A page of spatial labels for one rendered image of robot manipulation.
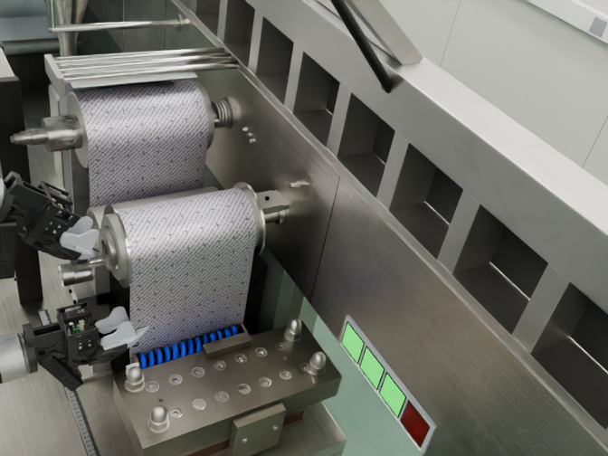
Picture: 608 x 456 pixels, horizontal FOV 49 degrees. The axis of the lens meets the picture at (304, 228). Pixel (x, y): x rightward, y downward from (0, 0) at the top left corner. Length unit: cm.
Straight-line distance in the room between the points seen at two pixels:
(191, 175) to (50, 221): 39
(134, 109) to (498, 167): 72
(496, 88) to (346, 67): 301
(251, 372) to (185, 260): 26
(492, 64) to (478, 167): 321
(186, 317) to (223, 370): 12
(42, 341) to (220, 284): 33
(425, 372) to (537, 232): 33
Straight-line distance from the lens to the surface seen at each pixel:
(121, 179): 134
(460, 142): 87
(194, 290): 124
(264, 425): 127
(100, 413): 139
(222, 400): 125
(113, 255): 116
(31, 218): 111
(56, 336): 119
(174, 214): 117
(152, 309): 124
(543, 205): 80
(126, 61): 134
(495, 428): 96
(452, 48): 428
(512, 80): 395
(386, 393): 113
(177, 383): 127
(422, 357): 103
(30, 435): 138
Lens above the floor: 202
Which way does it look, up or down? 37 degrees down
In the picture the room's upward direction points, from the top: 12 degrees clockwise
